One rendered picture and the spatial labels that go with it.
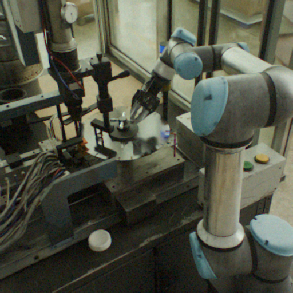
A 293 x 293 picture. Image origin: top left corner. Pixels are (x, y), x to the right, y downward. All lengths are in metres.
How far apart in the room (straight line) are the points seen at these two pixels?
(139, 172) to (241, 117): 0.67
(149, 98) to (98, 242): 0.49
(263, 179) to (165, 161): 0.34
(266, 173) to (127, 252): 0.53
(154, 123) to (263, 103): 0.70
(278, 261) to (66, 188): 0.61
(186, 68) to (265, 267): 0.57
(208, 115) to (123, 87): 1.34
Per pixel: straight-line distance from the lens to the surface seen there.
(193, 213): 1.42
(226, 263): 1.06
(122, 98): 2.02
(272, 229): 1.11
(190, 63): 1.18
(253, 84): 0.84
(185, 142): 1.61
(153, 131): 1.44
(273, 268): 1.13
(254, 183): 1.42
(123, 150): 1.36
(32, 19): 1.21
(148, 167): 1.44
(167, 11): 1.86
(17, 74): 1.91
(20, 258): 1.36
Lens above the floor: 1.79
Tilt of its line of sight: 38 degrees down
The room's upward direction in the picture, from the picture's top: 2 degrees counter-clockwise
